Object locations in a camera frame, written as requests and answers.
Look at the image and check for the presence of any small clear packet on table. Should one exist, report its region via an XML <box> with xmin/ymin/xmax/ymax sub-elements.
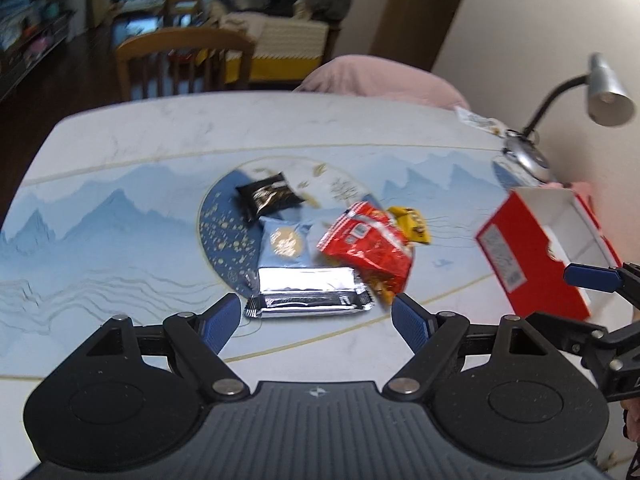
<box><xmin>454</xmin><ymin>106</ymin><xmax>507</xmax><ymax>137</ymax></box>

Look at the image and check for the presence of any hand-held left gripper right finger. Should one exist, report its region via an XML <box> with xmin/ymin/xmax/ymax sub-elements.
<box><xmin>383</xmin><ymin>293</ymin><xmax>562</xmax><ymax>402</ymax></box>

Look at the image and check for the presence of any red cardboard box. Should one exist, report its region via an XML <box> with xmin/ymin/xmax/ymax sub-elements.
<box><xmin>474</xmin><ymin>186</ymin><xmax>624</xmax><ymax>324</ymax></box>

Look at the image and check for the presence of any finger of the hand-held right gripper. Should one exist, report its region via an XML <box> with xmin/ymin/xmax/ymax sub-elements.
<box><xmin>563</xmin><ymin>262</ymin><xmax>640</xmax><ymax>307</ymax></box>
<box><xmin>525</xmin><ymin>311</ymin><xmax>609</xmax><ymax>357</ymax></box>

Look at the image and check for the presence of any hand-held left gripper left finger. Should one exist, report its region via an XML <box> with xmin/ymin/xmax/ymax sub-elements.
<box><xmin>75</xmin><ymin>293</ymin><xmax>251</xmax><ymax>402</ymax></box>

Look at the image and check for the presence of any person's right hand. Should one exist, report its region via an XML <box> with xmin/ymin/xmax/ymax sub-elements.
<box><xmin>622</xmin><ymin>399</ymin><xmax>640</xmax><ymax>443</ymax></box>

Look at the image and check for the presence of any silver snack bar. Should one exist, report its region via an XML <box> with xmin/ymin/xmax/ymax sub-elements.
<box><xmin>243</xmin><ymin>266</ymin><xmax>376</xmax><ymax>321</ymax></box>

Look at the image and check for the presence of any sofa with cream cover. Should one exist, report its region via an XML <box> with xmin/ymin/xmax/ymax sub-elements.
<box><xmin>209</xmin><ymin>7</ymin><xmax>347</xmax><ymax>83</ymax></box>

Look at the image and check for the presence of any yellow snack packet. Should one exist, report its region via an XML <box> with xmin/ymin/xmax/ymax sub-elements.
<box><xmin>387</xmin><ymin>205</ymin><xmax>432</xmax><ymax>246</ymax></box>

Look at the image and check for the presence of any wooden dining chair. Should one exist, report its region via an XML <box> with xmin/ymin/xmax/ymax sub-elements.
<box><xmin>114</xmin><ymin>27</ymin><xmax>257</xmax><ymax>102</ymax></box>

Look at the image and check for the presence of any large red snack bag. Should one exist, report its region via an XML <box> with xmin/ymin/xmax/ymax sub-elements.
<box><xmin>317</xmin><ymin>201</ymin><xmax>416</xmax><ymax>307</ymax></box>

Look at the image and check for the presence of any pink plastic bag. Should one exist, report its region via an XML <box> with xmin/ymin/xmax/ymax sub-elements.
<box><xmin>544</xmin><ymin>180</ymin><xmax>595</xmax><ymax>202</ymax></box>

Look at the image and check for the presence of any silver desk lamp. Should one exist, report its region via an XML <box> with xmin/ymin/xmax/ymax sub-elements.
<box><xmin>502</xmin><ymin>52</ymin><xmax>633</xmax><ymax>184</ymax></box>

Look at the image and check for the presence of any black snack packet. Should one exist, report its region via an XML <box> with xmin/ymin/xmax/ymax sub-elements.
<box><xmin>234</xmin><ymin>172</ymin><xmax>306</xmax><ymax>224</ymax></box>

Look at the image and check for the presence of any light blue snack packet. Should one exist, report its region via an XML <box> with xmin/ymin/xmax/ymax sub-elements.
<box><xmin>257</xmin><ymin>216</ymin><xmax>317</xmax><ymax>272</ymax></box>

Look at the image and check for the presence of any wooden door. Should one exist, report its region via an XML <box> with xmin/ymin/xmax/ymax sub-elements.
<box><xmin>372</xmin><ymin>0</ymin><xmax>477</xmax><ymax>72</ymax></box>

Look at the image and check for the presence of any pink covered chair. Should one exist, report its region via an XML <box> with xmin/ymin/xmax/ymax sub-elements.
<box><xmin>294</xmin><ymin>55</ymin><xmax>472</xmax><ymax>112</ymax></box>

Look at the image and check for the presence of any tv cabinet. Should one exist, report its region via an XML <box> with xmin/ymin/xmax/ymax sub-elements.
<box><xmin>0</xmin><ymin>0</ymin><xmax>77</xmax><ymax>102</ymax></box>

